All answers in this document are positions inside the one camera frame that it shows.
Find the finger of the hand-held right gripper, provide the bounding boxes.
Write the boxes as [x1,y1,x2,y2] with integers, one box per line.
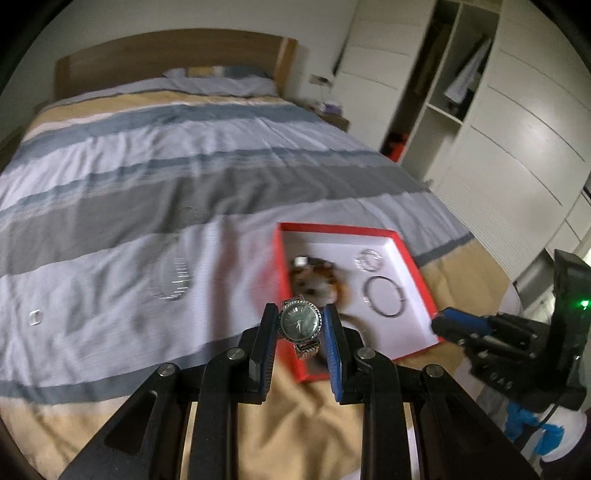
[438,308,496,335]
[430,318,491,347]

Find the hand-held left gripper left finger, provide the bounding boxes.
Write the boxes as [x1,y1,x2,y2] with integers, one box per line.
[58,302,280,480]

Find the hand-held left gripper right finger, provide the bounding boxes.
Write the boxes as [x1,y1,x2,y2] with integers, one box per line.
[323,303,541,480]

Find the silver wristwatch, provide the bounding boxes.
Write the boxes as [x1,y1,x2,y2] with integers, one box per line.
[278,298,323,362]

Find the red shallow box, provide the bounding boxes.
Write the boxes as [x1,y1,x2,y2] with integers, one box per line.
[272,222,447,384]

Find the amber bangle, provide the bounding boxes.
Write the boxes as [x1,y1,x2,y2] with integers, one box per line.
[288,263,352,306]

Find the thin gold bangle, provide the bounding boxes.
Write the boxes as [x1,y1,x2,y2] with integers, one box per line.
[361,275,407,319]

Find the beaded bracelet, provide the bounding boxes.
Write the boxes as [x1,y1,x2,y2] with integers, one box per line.
[291,255,341,289]

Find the silver twisted bracelet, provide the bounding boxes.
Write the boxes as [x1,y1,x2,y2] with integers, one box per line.
[354,248,384,273]

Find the blue cloth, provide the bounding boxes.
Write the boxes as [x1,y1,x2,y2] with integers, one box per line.
[505,401,567,458]

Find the white round object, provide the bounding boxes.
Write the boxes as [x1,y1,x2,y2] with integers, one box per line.
[540,406,591,463]

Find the red thing in wardrobe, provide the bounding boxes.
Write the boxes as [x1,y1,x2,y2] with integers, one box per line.
[386,132,408,162]

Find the white wardrobe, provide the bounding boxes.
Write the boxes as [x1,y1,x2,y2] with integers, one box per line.
[332,0,591,324]

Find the bed with striped duvet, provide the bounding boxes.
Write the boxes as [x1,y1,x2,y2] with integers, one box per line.
[0,76,522,480]

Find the wooden nightstand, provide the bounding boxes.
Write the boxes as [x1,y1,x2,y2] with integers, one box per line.
[318,111,351,133]

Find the hanging clothes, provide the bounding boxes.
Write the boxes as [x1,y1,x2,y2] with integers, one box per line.
[444,37,493,105]

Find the striped pillow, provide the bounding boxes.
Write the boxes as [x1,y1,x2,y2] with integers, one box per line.
[163,65,280,98]

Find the wooden headboard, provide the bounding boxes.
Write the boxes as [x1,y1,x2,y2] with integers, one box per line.
[54,30,297,100]

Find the silver chain necklace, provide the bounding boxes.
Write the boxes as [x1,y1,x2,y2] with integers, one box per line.
[148,249,195,302]

